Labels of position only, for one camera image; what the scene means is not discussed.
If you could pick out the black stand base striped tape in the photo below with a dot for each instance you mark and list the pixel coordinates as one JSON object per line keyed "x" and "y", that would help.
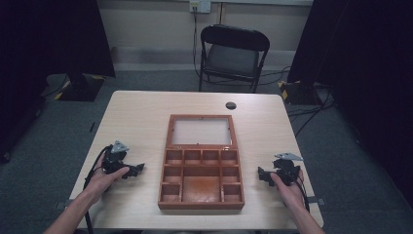
{"x": 82, "y": 87}
{"x": 298, "y": 92}

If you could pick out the black folding chair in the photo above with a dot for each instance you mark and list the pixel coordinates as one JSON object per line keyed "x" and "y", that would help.
{"x": 232, "y": 58}

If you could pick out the white wall outlet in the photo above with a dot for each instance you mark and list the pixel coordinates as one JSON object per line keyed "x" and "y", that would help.
{"x": 200, "y": 6}

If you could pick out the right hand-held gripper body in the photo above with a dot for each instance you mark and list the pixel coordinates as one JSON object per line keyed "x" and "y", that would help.
{"x": 287, "y": 170}

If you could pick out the wooden compartment box with lid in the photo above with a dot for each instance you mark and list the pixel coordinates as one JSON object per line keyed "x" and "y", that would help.
{"x": 201, "y": 182}

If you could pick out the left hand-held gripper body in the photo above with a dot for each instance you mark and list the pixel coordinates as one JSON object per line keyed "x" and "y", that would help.
{"x": 112, "y": 161}

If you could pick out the black curtain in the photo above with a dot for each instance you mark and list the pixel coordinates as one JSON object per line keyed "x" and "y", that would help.
{"x": 367, "y": 81}
{"x": 48, "y": 42}

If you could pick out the grey table bracket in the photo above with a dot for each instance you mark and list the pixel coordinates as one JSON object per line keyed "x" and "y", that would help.
{"x": 62, "y": 204}
{"x": 316, "y": 201}

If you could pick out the person's left hand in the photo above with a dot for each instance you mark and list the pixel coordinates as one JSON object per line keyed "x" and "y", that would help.
{"x": 100, "y": 182}

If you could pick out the person's right hand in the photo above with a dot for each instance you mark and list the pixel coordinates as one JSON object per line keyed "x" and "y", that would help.
{"x": 290, "y": 193}

